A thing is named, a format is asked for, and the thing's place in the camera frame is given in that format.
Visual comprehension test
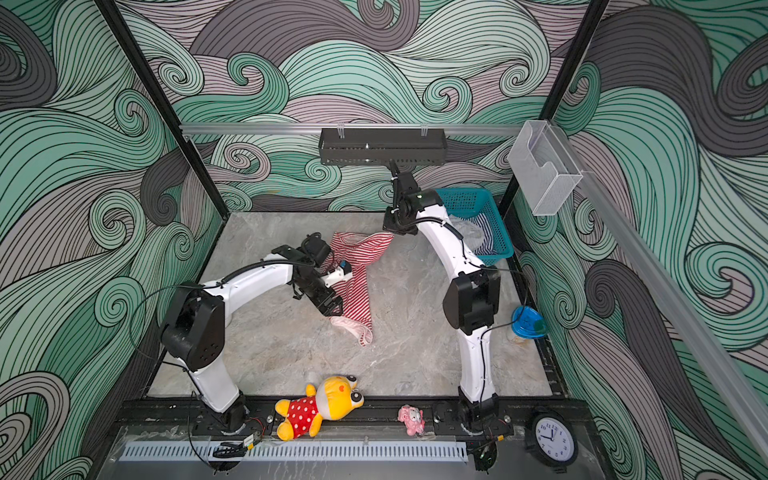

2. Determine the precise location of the red white striped tank top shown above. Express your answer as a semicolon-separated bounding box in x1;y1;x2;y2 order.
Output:
330;231;394;347

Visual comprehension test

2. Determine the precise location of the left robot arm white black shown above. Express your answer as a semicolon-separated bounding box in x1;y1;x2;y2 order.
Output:
160;232;353;414

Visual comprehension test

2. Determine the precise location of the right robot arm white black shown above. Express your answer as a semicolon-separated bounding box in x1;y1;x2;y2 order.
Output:
383;160;501;431

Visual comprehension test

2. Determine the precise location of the grey tank top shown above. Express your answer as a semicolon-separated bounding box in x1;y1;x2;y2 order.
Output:
450;216;487;255

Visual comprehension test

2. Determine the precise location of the blue white striped tank top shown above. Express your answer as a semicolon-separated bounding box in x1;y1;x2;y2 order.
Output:
476;214;496;256

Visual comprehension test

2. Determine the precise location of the black perforated metal shelf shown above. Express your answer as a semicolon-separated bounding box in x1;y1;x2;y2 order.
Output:
318;129;448;168

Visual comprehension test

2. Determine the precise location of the teal plastic basket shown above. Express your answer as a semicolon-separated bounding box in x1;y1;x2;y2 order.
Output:
437;188;514;265

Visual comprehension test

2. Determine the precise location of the yellow plush toy red dress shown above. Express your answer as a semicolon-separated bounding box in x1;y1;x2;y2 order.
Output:
275;375;364;441

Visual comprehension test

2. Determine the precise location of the small pink plush toy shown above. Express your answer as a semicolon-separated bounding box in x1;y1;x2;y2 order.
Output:
397;405;426;437

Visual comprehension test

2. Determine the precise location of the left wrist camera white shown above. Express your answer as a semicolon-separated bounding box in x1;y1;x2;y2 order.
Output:
322;260;353;288

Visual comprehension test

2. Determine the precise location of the clear plastic wall bin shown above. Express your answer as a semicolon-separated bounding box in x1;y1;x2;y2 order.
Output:
507;120;583;217

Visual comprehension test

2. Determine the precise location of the aluminium rail back wall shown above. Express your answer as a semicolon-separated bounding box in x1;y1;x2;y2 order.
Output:
179;122;522;137

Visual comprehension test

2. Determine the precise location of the aluminium rail wall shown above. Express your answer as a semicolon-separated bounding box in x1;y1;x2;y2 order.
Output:
179;122;522;137
546;123;767;460

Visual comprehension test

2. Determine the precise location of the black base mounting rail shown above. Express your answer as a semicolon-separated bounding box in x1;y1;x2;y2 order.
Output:
116;395;597;441

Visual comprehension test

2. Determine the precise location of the white slotted cable duct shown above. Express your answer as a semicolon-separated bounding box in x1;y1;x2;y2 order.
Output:
118;440;469;463

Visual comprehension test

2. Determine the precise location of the black round wall clock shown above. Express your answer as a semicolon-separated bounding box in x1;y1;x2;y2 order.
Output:
524;408;578;472

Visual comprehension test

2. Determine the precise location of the aluminium rail right wall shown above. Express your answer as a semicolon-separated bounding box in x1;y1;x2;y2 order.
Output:
546;123;767;460

